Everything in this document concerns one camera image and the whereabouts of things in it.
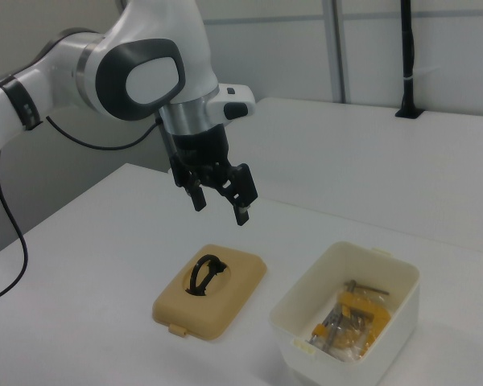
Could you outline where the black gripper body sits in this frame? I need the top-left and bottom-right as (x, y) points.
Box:
(169, 124), (231, 173)

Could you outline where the tan case lid with handle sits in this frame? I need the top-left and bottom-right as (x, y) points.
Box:
(151, 243), (268, 342)

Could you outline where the white plastic tool case box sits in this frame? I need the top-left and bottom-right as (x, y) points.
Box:
(268, 240), (421, 381)

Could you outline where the small yellow C-clamp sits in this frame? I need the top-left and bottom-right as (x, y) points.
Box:
(310, 305), (361, 351)

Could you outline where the large yellow C-clamp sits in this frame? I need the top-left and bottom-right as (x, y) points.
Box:
(333, 279), (392, 351)

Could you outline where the clear plastic bag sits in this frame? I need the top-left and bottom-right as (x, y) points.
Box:
(307, 280), (392, 363)

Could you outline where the black clamp-on pole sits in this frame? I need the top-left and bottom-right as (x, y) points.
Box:
(394, 0), (424, 120)

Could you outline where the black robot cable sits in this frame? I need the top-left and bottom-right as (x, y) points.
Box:
(0, 114), (164, 306)

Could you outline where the black cable strap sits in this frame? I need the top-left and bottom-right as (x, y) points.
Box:
(0, 76), (44, 131)

